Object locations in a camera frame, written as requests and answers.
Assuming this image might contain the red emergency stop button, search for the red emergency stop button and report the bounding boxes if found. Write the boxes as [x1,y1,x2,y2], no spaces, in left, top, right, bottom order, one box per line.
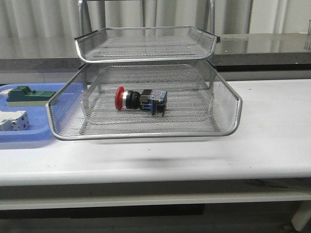
[115,86,168,115]

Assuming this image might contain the silver mesh tray rack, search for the silver mesh tray rack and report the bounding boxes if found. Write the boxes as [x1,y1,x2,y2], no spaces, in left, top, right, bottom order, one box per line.
[56,0,242,140]

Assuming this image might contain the blue plastic tray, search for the blue plastic tray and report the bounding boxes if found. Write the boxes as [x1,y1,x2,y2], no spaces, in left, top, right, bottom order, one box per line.
[0,82,83,143]

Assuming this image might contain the grey stone counter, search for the grey stone counter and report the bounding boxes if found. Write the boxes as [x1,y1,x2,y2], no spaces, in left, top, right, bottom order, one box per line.
[0,33,311,72]

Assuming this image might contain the white terminal block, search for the white terminal block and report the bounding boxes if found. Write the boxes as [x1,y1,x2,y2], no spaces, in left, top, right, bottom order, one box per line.
[0,111,30,132]

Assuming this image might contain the green and beige switch module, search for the green and beige switch module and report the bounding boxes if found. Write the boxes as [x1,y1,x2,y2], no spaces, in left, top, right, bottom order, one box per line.
[6,85,56,107]

